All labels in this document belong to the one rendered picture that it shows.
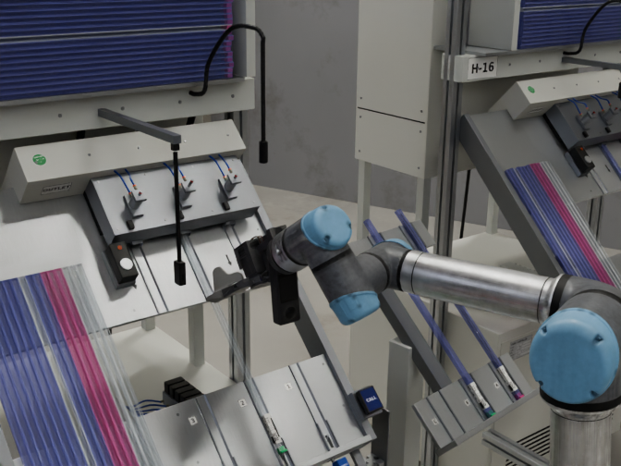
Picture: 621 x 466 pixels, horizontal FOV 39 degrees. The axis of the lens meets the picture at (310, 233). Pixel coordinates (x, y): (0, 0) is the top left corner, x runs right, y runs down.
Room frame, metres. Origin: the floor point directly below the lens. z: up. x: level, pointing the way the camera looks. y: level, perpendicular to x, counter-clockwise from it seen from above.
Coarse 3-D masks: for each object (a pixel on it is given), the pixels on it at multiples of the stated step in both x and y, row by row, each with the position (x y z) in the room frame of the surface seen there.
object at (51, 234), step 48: (0, 192) 1.63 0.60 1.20; (0, 240) 1.55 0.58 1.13; (48, 240) 1.59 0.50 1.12; (96, 240) 1.64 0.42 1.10; (144, 240) 1.68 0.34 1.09; (192, 240) 1.73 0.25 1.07; (240, 240) 1.79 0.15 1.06; (96, 288) 1.56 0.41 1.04; (144, 288) 1.60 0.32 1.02; (192, 288) 1.65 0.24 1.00
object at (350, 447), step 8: (360, 440) 1.52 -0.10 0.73; (368, 440) 1.53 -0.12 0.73; (336, 448) 1.49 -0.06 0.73; (344, 448) 1.49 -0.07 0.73; (352, 448) 1.52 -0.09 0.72; (320, 456) 1.46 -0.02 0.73; (328, 456) 1.47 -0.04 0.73; (336, 456) 1.50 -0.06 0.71; (304, 464) 1.44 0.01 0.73; (312, 464) 1.44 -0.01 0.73; (320, 464) 1.50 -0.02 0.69
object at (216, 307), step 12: (192, 252) 1.70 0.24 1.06; (204, 276) 1.67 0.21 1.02; (204, 288) 1.65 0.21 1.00; (216, 312) 1.62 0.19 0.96; (228, 324) 1.61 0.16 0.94; (228, 336) 1.59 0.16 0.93; (240, 360) 1.56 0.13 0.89; (252, 384) 1.53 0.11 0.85; (252, 396) 1.52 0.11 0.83; (264, 408) 1.50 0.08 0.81; (276, 444) 1.46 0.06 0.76
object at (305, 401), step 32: (256, 384) 1.54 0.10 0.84; (288, 384) 1.57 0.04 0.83; (320, 384) 1.60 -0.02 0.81; (160, 416) 1.42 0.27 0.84; (192, 416) 1.44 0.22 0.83; (224, 416) 1.47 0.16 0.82; (256, 416) 1.49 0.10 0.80; (288, 416) 1.52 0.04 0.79; (320, 416) 1.55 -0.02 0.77; (352, 416) 1.58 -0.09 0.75; (160, 448) 1.37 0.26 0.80; (192, 448) 1.39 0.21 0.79; (224, 448) 1.42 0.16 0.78; (256, 448) 1.44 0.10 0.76; (288, 448) 1.47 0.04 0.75; (320, 448) 1.50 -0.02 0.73
